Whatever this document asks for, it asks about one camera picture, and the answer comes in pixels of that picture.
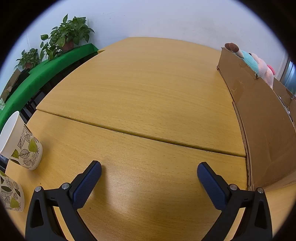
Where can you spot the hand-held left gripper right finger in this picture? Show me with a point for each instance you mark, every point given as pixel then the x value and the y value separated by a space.
pixel 214 187

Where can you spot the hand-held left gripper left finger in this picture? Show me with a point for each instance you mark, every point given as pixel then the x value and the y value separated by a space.
pixel 84 187

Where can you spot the large brown cardboard box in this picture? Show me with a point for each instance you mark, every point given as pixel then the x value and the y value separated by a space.
pixel 259 115

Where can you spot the wooden desktop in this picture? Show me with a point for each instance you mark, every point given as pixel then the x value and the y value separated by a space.
pixel 143 92

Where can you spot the leaf print paper cup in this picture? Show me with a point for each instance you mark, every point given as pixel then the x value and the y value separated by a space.
pixel 25 148
pixel 10 194

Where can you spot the green cloth covered table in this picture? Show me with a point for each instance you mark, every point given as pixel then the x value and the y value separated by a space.
pixel 39 74

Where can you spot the small cardboard box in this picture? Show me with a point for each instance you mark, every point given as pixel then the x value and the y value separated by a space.
pixel 11 83

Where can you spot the pig plush toy teal outfit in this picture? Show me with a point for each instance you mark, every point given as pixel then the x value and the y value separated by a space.
pixel 248 60

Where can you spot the small potted green plant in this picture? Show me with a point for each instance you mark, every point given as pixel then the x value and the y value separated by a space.
pixel 29 58

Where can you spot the large potted green plant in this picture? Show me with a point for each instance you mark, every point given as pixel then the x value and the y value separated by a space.
pixel 67 32

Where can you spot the grey window frame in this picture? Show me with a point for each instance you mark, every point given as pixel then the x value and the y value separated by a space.
pixel 289 74

